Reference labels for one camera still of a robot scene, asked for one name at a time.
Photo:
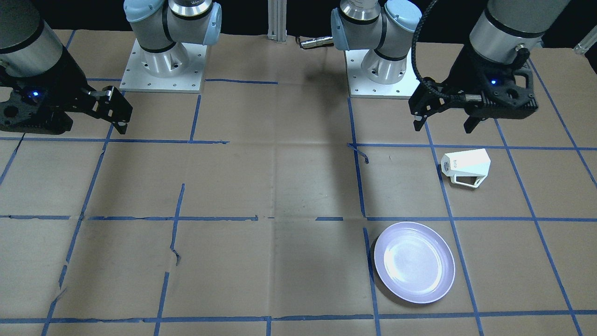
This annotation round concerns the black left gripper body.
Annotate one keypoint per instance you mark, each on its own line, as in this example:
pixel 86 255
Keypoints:
pixel 459 74

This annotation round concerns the aluminium frame post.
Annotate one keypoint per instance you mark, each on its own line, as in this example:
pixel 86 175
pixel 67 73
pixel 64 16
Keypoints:
pixel 276 18

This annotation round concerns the white angular cup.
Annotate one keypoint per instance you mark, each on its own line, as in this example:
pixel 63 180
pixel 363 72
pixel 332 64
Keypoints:
pixel 467 168

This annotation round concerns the lilac plate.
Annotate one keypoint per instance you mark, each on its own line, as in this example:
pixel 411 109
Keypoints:
pixel 414 262

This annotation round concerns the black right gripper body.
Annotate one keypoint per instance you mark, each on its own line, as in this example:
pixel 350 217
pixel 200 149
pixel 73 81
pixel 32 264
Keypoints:
pixel 71 78

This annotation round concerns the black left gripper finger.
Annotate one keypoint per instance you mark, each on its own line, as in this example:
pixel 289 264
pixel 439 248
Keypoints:
pixel 471 123
pixel 419 122

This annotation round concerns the metal cable connector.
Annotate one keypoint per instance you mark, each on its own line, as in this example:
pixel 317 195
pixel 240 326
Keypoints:
pixel 313 43

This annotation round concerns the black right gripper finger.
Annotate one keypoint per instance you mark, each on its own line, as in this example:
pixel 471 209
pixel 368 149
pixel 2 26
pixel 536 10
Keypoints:
pixel 119 111

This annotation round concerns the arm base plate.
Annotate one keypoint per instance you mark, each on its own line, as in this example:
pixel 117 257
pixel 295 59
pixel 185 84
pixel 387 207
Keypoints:
pixel 178 70
pixel 371 76

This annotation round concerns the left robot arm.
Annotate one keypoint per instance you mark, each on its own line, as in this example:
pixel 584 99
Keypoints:
pixel 394 29

